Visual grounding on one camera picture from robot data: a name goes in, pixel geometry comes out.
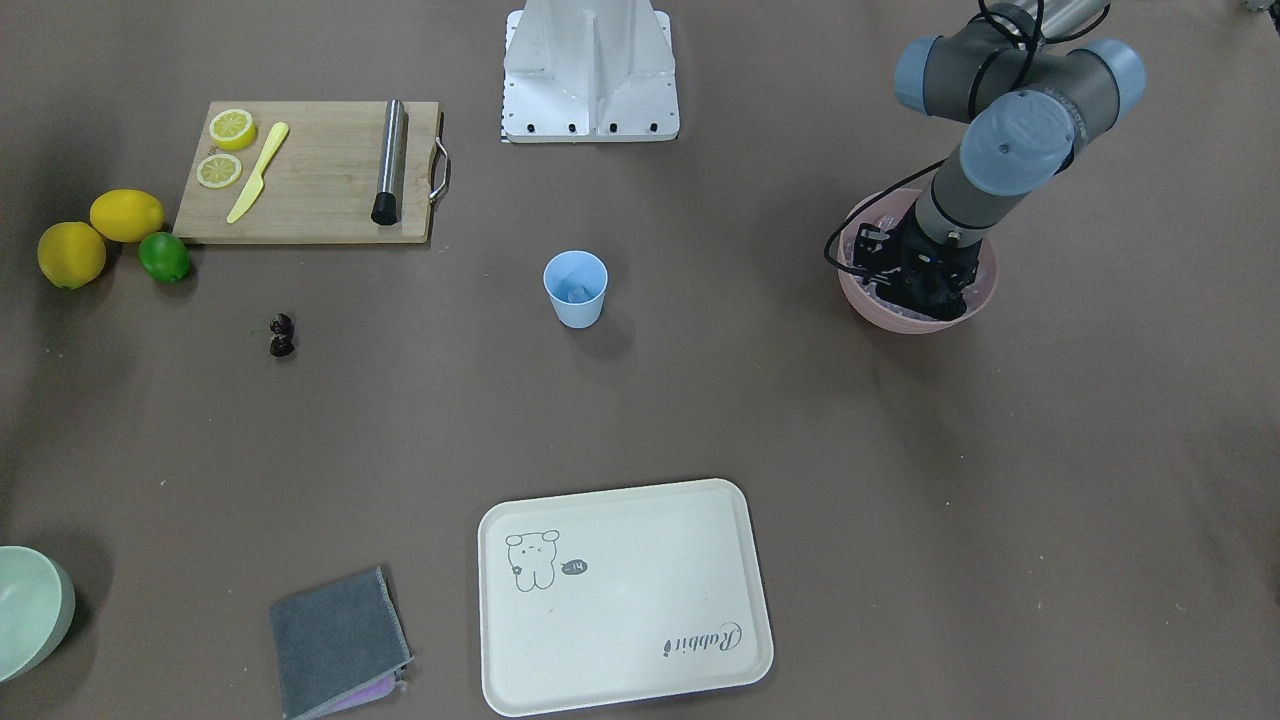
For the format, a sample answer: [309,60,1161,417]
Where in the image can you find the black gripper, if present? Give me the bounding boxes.
[852,223,983,322]

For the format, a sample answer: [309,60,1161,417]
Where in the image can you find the clear ice cubes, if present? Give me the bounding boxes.
[556,278,596,304]

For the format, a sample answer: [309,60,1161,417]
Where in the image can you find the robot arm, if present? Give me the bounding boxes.
[824,1,1147,334]

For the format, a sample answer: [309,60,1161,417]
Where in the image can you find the light blue cup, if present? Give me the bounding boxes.
[541,250,609,329]

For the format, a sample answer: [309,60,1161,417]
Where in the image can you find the pink bowl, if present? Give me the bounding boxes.
[835,190,998,334]

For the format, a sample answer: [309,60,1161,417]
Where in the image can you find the cream rabbit tray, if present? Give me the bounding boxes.
[476,478,774,717]

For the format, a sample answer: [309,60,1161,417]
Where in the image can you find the steel muddler black tip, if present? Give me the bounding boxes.
[370,99,410,225]

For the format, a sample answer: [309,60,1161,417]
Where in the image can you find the wooden cutting board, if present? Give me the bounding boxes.
[173,100,449,245]

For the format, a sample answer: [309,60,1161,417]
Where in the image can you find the yellow plastic knife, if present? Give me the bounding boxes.
[225,120,291,224]

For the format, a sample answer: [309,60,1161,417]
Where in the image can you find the grey folded cloth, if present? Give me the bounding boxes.
[268,565,413,719]

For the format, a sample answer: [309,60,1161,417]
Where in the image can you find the lemon half slice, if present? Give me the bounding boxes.
[195,152,243,190]
[207,108,259,152]

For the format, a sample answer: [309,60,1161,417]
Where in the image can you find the green lime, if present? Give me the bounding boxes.
[138,231,192,283]

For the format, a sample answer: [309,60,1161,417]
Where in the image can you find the whole yellow lemon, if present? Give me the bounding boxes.
[37,222,108,290]
[90,190,165,243]

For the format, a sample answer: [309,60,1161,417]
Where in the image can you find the mint green bowl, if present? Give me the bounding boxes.
[1,546,76,682]

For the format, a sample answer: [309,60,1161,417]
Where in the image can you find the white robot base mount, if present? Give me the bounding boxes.
[500,1,681,143]

